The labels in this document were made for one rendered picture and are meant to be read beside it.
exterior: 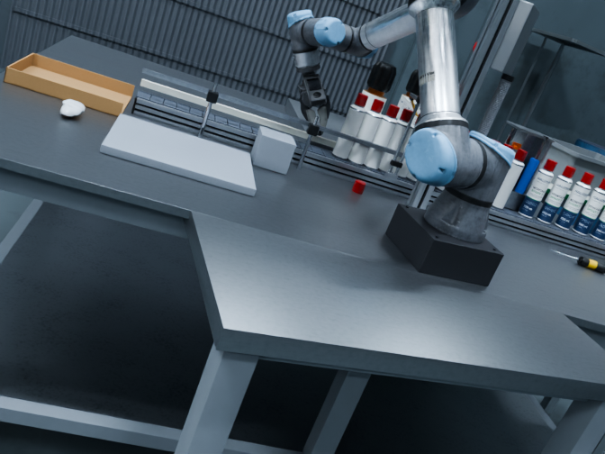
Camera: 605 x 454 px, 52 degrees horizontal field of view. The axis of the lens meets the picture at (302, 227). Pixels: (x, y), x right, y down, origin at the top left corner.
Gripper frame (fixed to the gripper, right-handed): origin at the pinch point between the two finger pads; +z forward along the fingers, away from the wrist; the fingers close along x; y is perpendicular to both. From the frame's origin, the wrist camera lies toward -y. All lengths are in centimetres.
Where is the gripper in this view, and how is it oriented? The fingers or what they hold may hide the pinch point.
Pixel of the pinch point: (320, 131)
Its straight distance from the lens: 192.2
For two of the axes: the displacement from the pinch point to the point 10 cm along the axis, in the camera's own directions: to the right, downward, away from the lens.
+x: -9.8, 2.1, -0.4
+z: 1.7, 9.0, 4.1
